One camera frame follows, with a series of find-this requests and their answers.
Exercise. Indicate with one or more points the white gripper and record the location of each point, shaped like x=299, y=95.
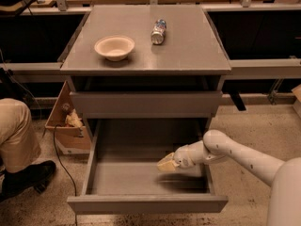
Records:
x=182, y=158

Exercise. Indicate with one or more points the grey metal rail frame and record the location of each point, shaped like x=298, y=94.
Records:
x=266, y=68

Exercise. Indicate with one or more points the silver soda can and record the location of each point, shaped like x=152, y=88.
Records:
x=158, y=32

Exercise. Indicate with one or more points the grey top drawer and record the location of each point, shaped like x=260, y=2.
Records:
x=131, y=105

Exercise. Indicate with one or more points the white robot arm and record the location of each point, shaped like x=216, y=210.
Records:
x=284, y=177

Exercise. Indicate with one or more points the grey drawer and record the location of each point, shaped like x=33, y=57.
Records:
x=131, y=105
x=122, y=175

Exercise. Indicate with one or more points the wooden box on floor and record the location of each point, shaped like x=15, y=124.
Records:
x=71, y=136

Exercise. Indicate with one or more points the white paper bowl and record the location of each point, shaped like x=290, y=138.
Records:
x=114, y=48

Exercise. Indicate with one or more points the yellow toy in box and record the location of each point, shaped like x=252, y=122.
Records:
x=73, y=120

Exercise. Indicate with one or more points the beige trouser leg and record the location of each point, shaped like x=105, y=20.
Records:
x=19, y=146

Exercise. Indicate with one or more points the black shoe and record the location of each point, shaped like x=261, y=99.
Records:
x=37, y=176

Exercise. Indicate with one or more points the grey drawer cabinet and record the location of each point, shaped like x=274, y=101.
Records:
x=157, y=83

